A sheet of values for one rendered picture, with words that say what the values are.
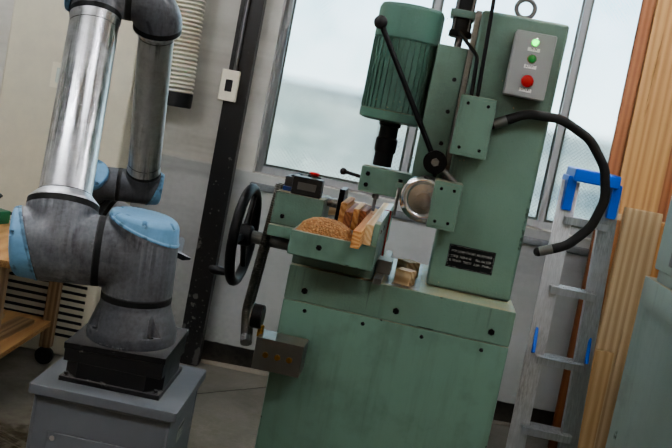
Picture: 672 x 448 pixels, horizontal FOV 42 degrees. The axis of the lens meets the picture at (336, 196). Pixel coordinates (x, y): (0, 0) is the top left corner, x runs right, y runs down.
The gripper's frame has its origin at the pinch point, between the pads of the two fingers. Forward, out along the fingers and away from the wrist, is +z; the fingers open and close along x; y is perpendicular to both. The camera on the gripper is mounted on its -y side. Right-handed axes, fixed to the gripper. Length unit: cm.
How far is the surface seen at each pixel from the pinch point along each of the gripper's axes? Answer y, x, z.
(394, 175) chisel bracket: 53, -3, 38
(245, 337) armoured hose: -2.4, -16.1, 26.9
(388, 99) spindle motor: 70, -7, 26
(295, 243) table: 28.8, -30.0, 26.4
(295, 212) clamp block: 31.2, -7.0, 20.4
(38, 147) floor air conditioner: -19, 96, -91
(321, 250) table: 31, -30, 33
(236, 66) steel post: 48, 121, -44
